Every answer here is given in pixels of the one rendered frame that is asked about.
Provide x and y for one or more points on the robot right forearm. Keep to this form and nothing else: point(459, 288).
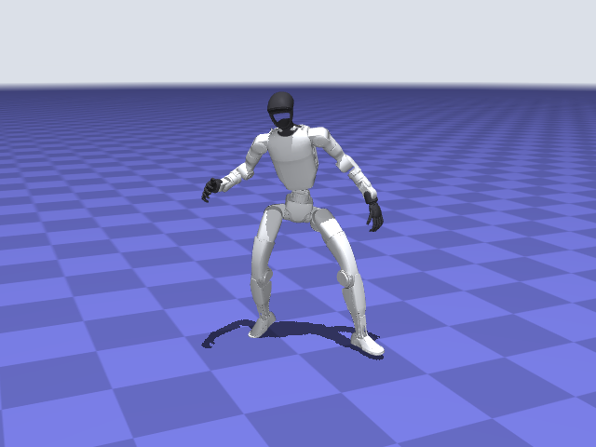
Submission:
point(234, 177)

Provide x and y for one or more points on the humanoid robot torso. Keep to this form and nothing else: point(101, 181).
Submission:
point(296, 163)

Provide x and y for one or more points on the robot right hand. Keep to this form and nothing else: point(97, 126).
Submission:
point(212, 186)

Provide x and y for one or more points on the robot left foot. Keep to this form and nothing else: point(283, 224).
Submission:
point(367, 344)

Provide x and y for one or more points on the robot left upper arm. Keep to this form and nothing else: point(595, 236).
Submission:
point(322, 138)

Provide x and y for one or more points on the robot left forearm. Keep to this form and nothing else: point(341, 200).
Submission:
point(360, 180)

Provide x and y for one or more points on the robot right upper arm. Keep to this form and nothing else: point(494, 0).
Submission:
point(258, 148)

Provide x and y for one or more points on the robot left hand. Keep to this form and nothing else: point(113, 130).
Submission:
point(375, 212)

